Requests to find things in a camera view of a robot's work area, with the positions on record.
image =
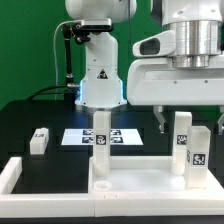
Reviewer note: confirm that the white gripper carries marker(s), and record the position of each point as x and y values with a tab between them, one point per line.
156	82

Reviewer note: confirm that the white desk top tray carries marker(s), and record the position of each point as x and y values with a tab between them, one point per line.
145	186

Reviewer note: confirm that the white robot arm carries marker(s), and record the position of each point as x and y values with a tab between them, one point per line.
177	50

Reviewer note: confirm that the fiducial marker sheet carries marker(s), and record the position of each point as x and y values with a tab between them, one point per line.
85	137

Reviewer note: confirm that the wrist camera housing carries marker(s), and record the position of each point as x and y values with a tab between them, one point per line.
162	44

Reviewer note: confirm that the grey camera on mount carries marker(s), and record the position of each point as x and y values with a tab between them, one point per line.
94	25

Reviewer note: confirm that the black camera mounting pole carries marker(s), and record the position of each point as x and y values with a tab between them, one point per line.
69	53

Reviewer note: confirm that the white U-shaped obstacle frame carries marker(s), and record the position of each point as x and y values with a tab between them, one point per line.
38	205

